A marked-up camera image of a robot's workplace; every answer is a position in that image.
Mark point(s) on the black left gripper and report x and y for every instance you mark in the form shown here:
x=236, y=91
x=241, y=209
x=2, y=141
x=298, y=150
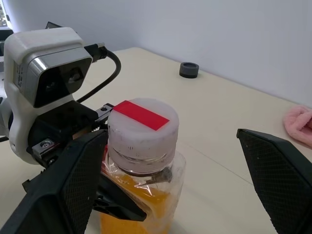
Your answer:
x=63, y=122

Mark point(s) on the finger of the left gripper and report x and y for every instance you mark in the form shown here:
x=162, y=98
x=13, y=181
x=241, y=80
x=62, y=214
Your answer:
x=117, y=200

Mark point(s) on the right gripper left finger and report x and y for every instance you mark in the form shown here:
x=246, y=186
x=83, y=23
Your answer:
x=61, y=187

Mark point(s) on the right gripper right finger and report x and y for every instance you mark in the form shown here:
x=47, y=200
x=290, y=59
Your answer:
x=280, y=182

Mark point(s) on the orange juice bottle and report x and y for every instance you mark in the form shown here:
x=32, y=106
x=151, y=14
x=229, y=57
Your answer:
x=156, y=202

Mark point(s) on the pink fluffy towel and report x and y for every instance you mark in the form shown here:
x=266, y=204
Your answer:
x=299, y=124

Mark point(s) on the white cap with red tape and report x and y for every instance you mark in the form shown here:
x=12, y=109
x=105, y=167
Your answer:
x=143, y=141

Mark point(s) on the black round cylinder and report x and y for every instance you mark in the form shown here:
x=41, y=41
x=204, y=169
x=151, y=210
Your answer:
x=189, y=70

